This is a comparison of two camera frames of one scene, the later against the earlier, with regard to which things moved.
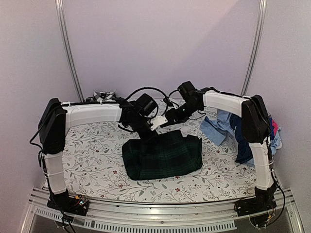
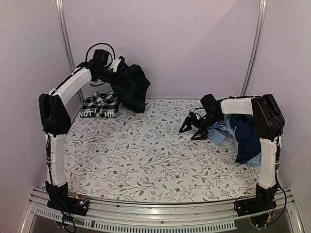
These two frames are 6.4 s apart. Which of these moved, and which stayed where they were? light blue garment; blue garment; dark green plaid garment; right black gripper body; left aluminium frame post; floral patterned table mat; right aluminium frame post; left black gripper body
Moved: right black gripper body; left black gripper body; dark green plaid garment
Stayed: light blue garment; floral patterned table mat; left aluminium frame post; right aluminium frame post; blue garment
